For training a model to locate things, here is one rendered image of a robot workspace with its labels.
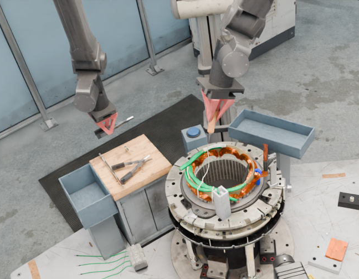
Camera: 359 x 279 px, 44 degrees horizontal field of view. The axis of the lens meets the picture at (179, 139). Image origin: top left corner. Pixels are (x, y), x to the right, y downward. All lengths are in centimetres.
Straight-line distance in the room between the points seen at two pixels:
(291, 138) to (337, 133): 161
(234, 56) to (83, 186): 75
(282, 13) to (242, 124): 242
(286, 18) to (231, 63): 299
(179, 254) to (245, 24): 78
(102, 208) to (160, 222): 25
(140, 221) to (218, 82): 60
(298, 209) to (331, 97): 188
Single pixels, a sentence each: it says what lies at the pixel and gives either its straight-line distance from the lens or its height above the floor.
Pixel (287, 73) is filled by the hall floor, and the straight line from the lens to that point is 359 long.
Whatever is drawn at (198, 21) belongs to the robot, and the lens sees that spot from 146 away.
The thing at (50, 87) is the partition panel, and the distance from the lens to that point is 345.
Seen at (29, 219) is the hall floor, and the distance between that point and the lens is 291.
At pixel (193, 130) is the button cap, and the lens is 148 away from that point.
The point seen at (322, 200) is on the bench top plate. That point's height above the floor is 78.
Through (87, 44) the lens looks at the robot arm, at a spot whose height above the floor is 150.
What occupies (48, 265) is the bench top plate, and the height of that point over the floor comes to 78.
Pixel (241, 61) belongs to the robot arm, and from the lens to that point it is 93.
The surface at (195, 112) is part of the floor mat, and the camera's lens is 326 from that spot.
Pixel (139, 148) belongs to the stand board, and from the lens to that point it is 142.
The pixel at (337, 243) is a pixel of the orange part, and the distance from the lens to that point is 146.
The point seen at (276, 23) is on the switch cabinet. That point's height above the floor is 22.
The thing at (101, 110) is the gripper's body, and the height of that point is 128.
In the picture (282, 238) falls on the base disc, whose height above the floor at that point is 80.
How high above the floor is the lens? 199
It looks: 40 degrees down
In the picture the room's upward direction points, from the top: 12 degrees counter-clockwise
